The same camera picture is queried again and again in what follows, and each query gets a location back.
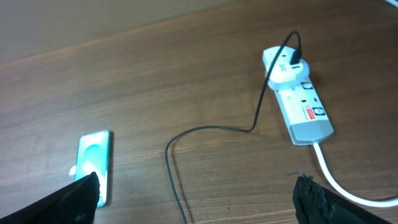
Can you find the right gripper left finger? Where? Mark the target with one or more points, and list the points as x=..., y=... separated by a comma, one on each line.
x=73, y=204

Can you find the white USB charger plug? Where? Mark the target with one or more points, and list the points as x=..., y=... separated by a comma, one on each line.
x=284, y=75

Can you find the Galaxy smartphone cyan screen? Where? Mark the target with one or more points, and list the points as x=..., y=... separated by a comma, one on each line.
x=93, y=156

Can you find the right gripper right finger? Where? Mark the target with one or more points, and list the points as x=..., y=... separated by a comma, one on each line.
x=315, y=204

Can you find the white power strip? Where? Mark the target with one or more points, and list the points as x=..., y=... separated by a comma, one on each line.
x=304, y=115

